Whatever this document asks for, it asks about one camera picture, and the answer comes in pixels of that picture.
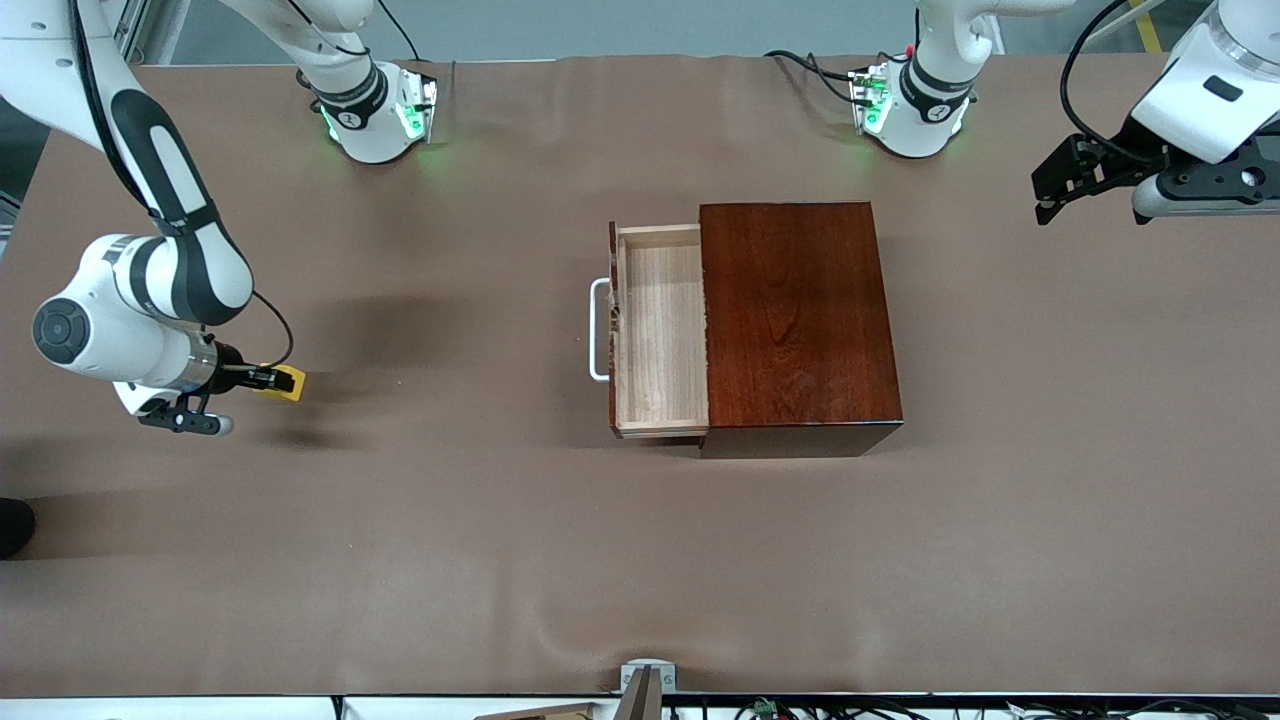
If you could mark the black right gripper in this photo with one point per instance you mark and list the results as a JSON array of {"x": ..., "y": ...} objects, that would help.
[{"x": 229, "y": 367}]

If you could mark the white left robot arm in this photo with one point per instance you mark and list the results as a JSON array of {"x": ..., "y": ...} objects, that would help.
[{"x": 925, "y": 100}]

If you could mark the dark brown wooden cabinet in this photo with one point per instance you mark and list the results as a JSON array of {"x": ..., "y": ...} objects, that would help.
[{"x": 800, "y": 320}]

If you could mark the aluminium frame profile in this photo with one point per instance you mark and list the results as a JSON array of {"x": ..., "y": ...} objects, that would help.
[{"x": 132, "y": 30}]

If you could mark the light wooden plank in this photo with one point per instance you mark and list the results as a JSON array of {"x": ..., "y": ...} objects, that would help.
[{"x": 545, "y": 713}]

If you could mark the black round object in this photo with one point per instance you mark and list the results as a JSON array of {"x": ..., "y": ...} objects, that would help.
[{"x": 15, "y": 528}]

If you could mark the brown table cloth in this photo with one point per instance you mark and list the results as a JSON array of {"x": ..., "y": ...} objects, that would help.
[{"x": 500, "y": 520}]

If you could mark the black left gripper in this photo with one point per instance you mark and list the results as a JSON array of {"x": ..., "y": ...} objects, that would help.
[{"x": 1122, "y": 152}]

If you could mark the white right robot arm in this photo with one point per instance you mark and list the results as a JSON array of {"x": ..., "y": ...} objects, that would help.
[{"x": 150, "y": 300}]

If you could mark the yellow wooden block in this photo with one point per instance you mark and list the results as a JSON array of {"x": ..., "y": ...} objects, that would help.
[{"x": 297, "y": 386}]

